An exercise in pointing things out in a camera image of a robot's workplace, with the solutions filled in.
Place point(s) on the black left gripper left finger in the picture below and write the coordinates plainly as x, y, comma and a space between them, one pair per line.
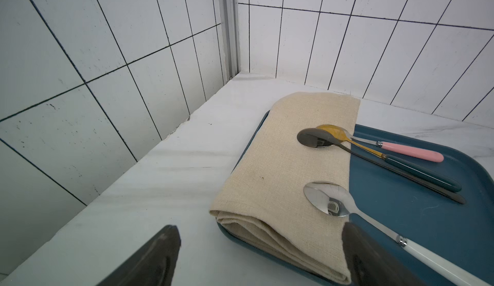
153, 264

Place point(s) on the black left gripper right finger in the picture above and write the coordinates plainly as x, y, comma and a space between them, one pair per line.
369, 263

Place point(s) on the dark teal tray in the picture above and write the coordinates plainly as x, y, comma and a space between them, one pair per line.
462, 233

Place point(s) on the gold spoon pink handle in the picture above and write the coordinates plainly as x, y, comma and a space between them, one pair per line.
409, 151

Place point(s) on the gold spoon green handle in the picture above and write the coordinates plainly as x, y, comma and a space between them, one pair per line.
409, 167

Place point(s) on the silver spoon white handle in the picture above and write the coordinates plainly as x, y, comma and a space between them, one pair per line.
336, 201

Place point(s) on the beige folded cloth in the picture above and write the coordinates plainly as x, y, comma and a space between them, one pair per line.
263, 203

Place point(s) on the black spoon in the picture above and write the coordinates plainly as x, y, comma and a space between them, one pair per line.
318, 138

